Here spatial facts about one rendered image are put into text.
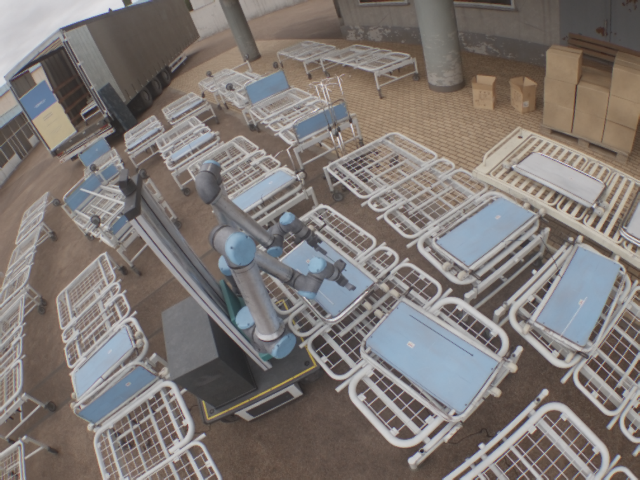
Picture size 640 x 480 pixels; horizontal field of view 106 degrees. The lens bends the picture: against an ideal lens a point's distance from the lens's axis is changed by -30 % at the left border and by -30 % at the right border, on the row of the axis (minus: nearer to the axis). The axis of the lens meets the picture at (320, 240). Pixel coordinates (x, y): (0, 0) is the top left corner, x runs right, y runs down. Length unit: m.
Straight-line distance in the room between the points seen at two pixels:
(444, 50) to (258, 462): 5.53
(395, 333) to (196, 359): 1.14
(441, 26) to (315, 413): 5.10
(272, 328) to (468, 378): 1.03
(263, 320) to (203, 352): 0.58
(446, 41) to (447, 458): 5.16
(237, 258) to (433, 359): 1.17
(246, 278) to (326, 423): 1.40
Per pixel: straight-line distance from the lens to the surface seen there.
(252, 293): 1.44
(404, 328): 2.01
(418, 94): 5.88
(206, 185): 1.82
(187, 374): 2.06
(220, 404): 2.43
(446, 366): 1.90
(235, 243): 1.28
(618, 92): 4.29
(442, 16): 5.49
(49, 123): 11.55
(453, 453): 2.34
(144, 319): 3.93
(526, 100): 5.17
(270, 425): 2.62
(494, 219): 2.54
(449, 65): 5.70
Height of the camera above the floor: 2.32
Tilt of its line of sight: 43 degrees down
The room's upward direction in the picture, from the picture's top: 22 degrees counter-clockwise
